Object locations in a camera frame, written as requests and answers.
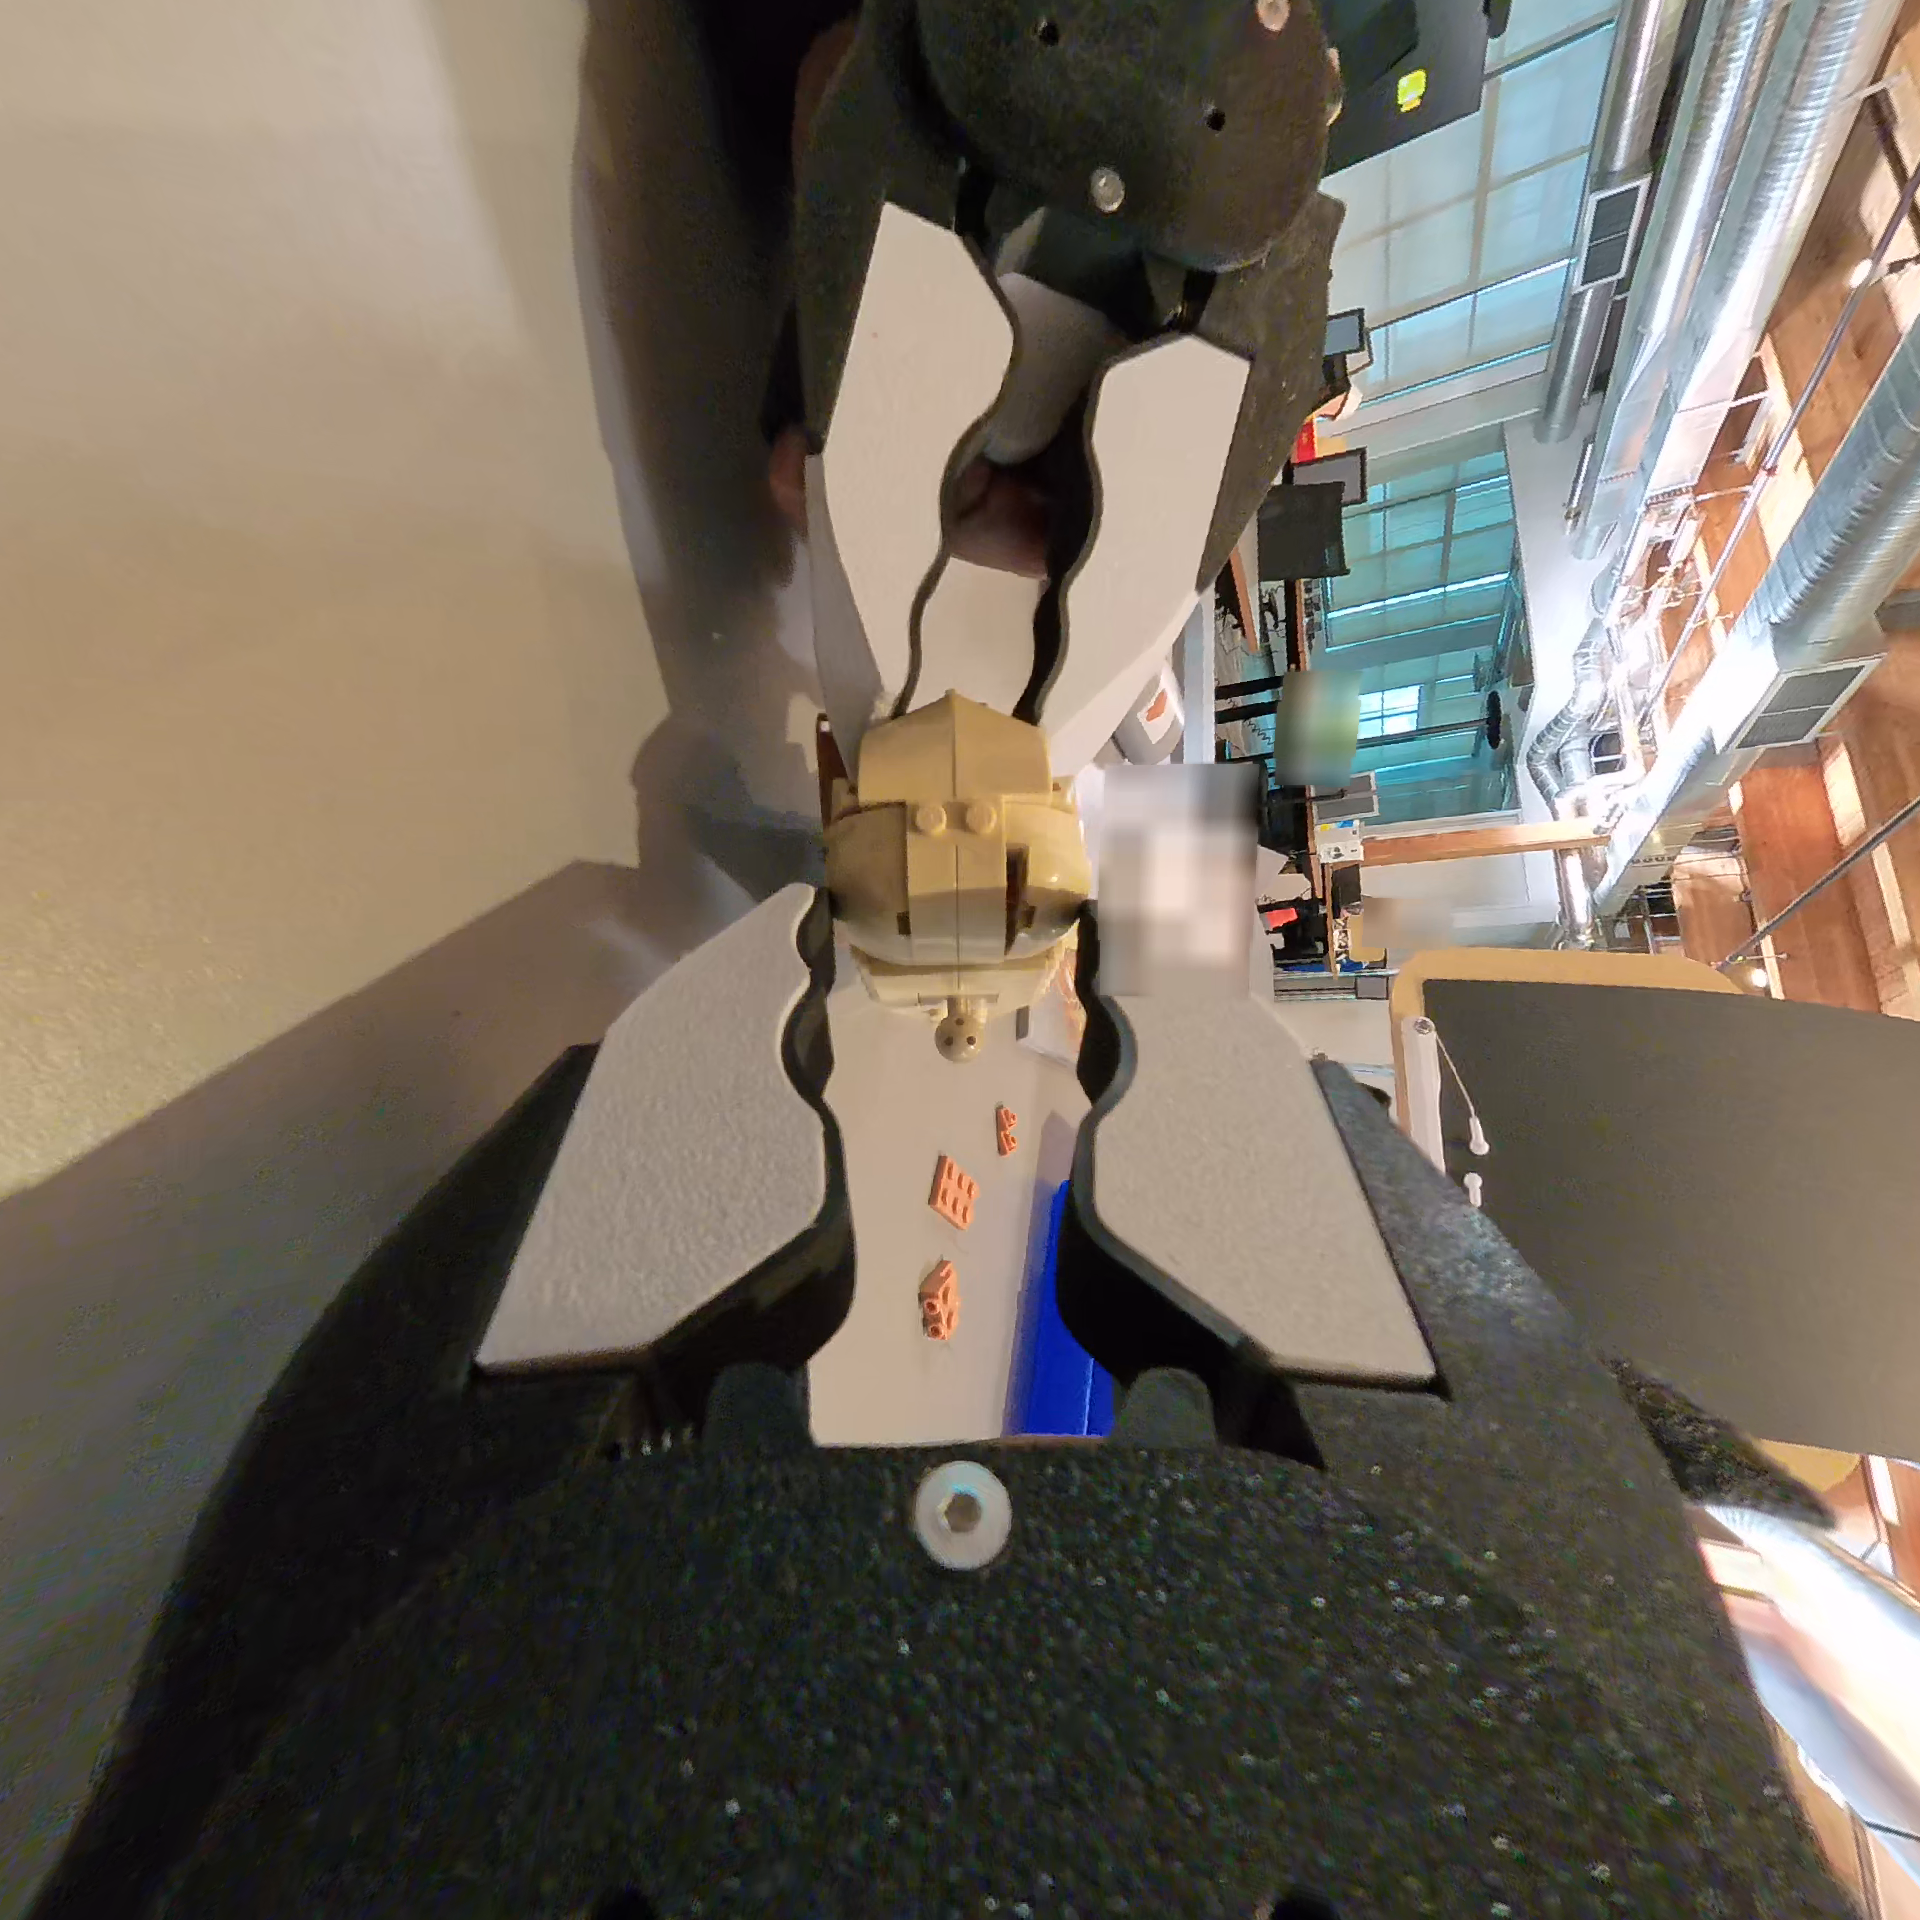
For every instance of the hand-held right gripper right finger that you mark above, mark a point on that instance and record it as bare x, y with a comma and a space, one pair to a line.
1261, 1201

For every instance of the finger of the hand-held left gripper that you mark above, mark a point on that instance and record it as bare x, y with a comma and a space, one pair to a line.
885, 421
1155, 494

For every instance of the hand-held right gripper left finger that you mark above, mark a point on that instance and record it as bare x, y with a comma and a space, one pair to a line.
661, 1170

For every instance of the tan and brown brick model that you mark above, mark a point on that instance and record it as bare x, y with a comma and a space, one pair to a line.
945, 781

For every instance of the person's left forearm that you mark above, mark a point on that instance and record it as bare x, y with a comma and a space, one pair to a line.
742, 91

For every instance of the grey desk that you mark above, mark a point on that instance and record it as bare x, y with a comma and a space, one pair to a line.
300, 450

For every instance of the person's left hand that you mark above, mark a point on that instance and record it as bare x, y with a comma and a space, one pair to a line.
999, 519

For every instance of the wooden table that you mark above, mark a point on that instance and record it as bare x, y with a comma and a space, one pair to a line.
1240, 600

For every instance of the grey instruction booklet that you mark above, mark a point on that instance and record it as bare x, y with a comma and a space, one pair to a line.
1155, 713

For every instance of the blue plastic bin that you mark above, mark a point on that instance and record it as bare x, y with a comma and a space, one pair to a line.
1050, 1321

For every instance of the black monitor screen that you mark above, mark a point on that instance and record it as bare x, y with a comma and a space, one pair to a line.
1411, 60

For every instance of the reddish brown flat plate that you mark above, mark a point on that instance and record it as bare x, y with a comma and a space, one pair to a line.
953, 1191

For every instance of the reddish brown square brick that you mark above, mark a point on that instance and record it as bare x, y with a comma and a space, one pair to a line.
939, 1299

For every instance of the black board with wooden rim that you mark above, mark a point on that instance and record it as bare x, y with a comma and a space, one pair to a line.
1650, 1201

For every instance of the black floor lamp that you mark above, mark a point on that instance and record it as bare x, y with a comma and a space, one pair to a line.
1485, 716

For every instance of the silver air duct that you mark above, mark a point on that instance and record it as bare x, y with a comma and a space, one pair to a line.
1801, 571
1724, 225

